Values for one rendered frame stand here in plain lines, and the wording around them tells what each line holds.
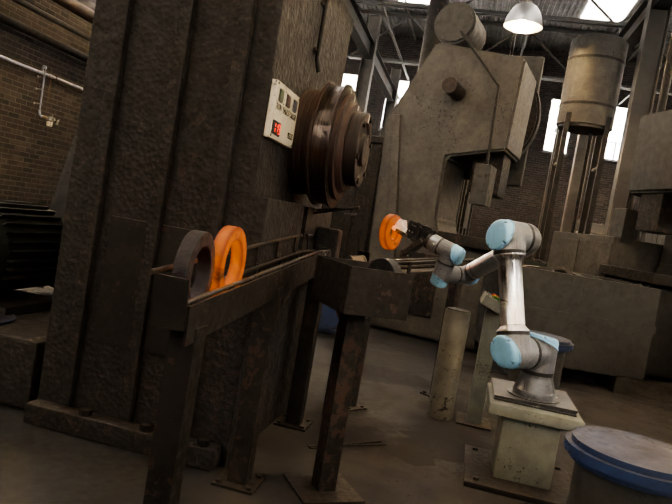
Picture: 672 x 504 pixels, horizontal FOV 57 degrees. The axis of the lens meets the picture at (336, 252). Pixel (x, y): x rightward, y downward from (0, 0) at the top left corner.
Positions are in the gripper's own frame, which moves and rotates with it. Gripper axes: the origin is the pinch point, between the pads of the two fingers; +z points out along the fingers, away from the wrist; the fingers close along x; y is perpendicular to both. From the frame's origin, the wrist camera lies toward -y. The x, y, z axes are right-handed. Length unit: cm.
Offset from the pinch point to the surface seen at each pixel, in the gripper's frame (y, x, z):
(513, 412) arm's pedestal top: -35, 22, -86
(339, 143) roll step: 26, 59, 0
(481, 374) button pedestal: -48, -43, -51
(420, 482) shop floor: -68, 41, -73
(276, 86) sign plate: 35, 93, 5
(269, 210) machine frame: -1, 90, -7
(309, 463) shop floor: -77, 63, -43
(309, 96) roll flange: 37, 62, 19
